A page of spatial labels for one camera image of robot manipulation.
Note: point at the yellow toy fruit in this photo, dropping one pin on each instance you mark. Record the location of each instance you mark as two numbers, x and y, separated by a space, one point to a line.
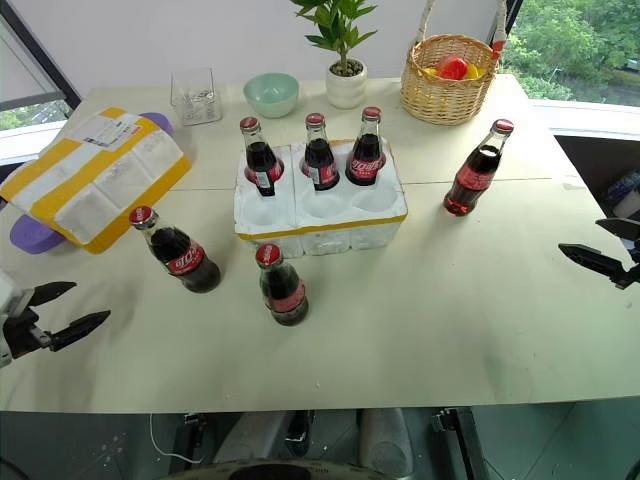
476 73

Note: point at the purple plastic board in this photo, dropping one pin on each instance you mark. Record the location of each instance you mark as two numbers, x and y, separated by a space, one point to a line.
32 237

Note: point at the blue and white package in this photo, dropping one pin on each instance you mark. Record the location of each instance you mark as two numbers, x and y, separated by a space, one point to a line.
626 192

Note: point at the cola bottle, translucent red cola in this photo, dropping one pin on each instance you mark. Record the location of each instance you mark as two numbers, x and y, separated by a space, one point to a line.
472 180

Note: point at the black metal table bracket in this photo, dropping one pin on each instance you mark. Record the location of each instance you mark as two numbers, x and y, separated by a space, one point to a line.
195 430
457 440

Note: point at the clear square plastic container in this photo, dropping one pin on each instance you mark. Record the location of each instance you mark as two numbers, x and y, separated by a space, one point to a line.
197 102

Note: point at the white foam lid, yellow tape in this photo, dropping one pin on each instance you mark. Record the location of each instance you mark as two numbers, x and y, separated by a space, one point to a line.
90 185

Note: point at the grey rounded shape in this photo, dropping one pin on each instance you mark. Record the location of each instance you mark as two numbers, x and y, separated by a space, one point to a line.
385 440

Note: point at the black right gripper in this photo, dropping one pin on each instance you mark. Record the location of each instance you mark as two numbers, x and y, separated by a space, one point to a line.
632 272

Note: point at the cola bottle, narrow red label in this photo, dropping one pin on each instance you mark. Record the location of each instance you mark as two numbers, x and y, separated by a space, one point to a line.
320 160

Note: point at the cola bottle, large white lettering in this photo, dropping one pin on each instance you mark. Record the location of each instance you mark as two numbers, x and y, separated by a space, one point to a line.
185 260

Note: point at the green plant in white pot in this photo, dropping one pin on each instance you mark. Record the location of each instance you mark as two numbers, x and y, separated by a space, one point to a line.
346 90

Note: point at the cola bottle, label facing sideways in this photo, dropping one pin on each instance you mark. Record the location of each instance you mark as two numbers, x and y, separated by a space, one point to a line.
260 160

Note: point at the red toy fruit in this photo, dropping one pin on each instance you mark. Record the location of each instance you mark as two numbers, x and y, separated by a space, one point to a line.
452 67

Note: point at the cola bottle, white script label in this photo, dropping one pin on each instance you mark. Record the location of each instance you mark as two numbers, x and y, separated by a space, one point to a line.
366 162

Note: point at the dark window frame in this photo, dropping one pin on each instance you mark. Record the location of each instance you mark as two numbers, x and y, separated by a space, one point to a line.
45 58

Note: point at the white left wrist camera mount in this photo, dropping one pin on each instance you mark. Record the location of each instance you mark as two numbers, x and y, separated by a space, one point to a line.
11 295

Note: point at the white foam bottle crate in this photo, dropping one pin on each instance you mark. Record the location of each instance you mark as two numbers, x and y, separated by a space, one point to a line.
320 235

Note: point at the mint green bowl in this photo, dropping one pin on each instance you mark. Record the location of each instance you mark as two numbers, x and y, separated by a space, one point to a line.
271 100

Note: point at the cola bottle, small-print red label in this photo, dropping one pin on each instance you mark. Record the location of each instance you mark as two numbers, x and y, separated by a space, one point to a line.
282 295

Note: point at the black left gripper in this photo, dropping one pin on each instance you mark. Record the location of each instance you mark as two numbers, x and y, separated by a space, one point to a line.
25 332

